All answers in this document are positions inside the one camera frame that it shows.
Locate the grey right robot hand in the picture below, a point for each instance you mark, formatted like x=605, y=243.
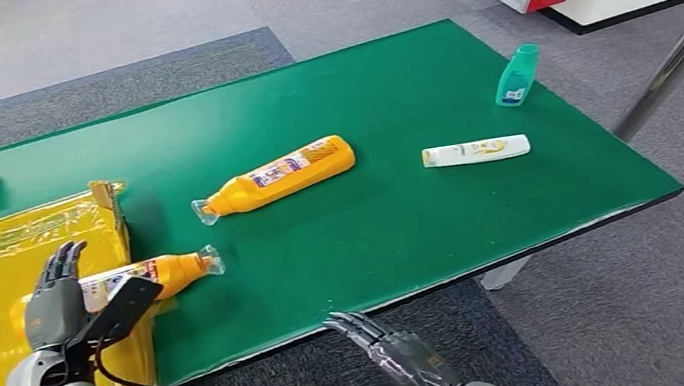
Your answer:
x=405, y=360

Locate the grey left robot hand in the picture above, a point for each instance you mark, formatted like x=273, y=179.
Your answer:
x=53, y=305

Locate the orange detergent bottle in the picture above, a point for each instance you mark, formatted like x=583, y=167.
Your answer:
x=280, y=179
x=176, y=273

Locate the white shampoo bottle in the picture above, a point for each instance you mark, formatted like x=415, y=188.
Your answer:
x=477, y=151

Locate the teal shampoo bottle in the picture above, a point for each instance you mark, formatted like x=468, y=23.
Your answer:
x=515, y=79

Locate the brown cardboard piece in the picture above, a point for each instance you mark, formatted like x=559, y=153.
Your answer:
x=111, y=204

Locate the black metal pole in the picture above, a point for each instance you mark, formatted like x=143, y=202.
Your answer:
x=672, y=68

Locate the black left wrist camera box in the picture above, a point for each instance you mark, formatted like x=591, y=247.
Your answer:
x=124, y=306

